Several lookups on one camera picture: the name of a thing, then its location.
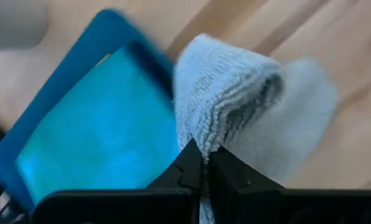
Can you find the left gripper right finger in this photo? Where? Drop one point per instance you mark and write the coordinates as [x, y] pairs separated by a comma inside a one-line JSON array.
[[297, 207]]

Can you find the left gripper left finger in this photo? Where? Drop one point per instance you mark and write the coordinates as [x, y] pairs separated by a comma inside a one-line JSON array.
[[117, 208]]

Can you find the grey microfiber towel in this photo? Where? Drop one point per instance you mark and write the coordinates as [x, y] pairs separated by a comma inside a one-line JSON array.
[[223, 81]]

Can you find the teal plastic bin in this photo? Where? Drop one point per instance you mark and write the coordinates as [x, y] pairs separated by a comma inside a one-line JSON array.
[[64, 81]]

